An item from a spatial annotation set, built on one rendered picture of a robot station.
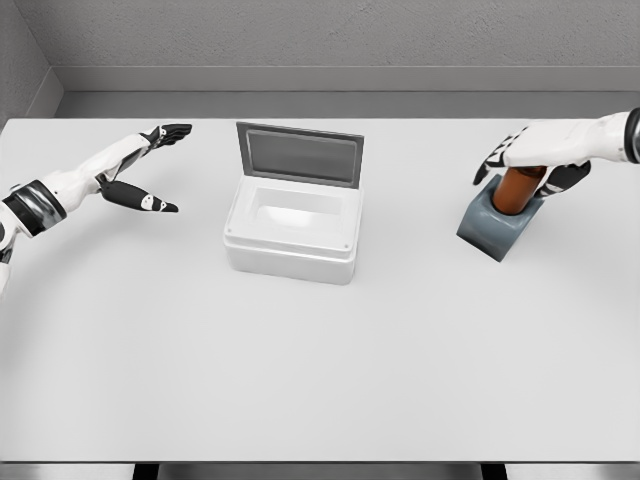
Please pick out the brown bottle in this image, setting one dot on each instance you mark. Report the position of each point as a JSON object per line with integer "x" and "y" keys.
{"x": 515, "y": 192}

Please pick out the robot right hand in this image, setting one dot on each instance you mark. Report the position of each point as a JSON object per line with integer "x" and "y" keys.
{"x": 537, "y": 145}

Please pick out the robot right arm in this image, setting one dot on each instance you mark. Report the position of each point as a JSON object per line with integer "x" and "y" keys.
{"x": 615, "y": 135}

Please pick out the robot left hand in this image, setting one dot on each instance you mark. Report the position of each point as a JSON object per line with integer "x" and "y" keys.
{"x": 120, "y": 157}

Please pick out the white box with open lid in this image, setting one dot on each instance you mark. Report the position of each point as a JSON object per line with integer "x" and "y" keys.
{"x": 295, "y": 210}

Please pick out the grey-blue bottle holder block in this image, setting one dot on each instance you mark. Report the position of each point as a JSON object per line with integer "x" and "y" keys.
{"x": 492, "y": 227}

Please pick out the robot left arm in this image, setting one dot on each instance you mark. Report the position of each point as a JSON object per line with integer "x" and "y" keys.
{"x": 35, "y": 205}

